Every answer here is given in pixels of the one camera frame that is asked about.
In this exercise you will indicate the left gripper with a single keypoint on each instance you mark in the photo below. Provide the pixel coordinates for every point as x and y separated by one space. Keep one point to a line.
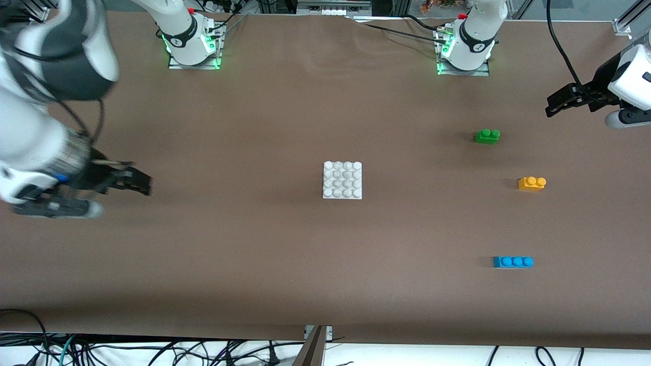
600 83

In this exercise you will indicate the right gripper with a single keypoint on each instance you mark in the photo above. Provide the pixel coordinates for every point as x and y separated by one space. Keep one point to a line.
96 175

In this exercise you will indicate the yellow two-stud block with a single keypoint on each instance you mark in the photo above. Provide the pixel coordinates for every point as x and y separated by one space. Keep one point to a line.
531 185

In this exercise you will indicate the white studded base plate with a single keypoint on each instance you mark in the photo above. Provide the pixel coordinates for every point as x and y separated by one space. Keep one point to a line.
342 180

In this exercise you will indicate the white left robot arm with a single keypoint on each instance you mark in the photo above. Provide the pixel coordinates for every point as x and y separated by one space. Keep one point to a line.
478 35

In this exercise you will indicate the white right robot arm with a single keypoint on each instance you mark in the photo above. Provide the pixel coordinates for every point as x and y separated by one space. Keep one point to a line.
30 132

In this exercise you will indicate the green two-stud block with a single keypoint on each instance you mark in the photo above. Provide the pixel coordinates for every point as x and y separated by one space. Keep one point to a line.
487 138

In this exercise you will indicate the blue three-stud block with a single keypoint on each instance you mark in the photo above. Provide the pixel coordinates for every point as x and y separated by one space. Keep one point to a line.
511 263

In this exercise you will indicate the brown paper table cover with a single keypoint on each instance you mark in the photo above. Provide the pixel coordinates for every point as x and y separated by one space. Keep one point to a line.
305 254

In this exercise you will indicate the white power strip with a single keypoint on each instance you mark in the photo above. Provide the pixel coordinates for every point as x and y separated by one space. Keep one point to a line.
330 11

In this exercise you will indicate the aluminium frame rail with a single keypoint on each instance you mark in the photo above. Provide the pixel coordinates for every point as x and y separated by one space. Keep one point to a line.
623 26

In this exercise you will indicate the metal bracket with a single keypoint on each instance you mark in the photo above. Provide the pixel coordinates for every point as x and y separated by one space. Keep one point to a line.
313 351

